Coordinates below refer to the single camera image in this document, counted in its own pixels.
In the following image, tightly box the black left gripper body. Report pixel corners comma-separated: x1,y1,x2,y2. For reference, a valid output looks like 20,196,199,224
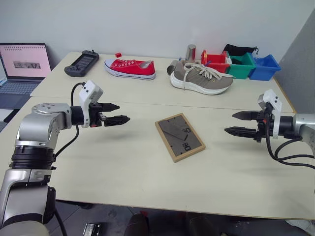
88,102,106,128

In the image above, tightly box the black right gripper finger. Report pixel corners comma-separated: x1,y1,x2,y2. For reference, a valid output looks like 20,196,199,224
224,126,259,139
231,110,259,121

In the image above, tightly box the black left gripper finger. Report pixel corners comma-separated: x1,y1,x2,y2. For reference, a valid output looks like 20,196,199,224
102,102,121,112
103,114,131,127

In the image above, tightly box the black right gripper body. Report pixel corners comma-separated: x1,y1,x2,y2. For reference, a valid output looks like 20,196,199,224
255,105,275,144

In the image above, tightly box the laptop with pink screen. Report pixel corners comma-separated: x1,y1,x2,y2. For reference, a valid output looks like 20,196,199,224
0,43,53,109

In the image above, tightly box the red canvas sneaker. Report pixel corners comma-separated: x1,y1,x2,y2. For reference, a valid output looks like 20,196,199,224
104,58,157,81

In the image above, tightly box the green plastic bin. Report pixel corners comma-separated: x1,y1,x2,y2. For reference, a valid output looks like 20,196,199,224
226,52,257,80

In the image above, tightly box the blue plastic bin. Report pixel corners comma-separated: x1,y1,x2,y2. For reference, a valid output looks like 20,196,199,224
248,54,282,82

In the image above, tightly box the black handheld game controller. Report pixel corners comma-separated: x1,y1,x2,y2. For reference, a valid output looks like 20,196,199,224
64,50,100,77

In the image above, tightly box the taupe sneaker with white sole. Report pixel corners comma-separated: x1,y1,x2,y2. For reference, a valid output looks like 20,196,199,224
169,61,234,96

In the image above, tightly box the red plastic bin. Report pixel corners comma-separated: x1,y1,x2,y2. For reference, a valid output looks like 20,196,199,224
200,50,232,74

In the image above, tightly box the wooden framed rectangular clock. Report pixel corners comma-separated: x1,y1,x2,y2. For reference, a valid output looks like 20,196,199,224
155,113,206,163

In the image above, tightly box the grey partition panel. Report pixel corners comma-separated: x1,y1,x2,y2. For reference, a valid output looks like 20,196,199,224
271,9,315,114

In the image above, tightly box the silver metal can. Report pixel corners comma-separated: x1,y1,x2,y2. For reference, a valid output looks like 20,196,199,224
186,44,197,62

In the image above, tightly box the dark rounded shape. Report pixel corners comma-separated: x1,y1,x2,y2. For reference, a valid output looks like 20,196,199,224
125,212,150,236

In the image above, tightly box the small metal box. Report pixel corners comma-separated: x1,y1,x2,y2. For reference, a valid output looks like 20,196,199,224
83,222,103,236

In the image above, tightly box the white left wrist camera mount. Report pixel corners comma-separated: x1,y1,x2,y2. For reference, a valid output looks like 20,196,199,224
78,80,104,129

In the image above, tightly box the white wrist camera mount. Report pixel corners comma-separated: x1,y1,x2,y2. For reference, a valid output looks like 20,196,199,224
257,89,284,140
78,80,104,129

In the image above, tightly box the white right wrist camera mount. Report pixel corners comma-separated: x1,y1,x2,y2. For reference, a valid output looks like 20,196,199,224
257,89,284,140

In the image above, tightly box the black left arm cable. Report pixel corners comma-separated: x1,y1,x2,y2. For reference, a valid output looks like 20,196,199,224
52,82,87,158

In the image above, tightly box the black drawstring pouch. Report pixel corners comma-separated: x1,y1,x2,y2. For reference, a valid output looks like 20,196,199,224
222,44,259,58

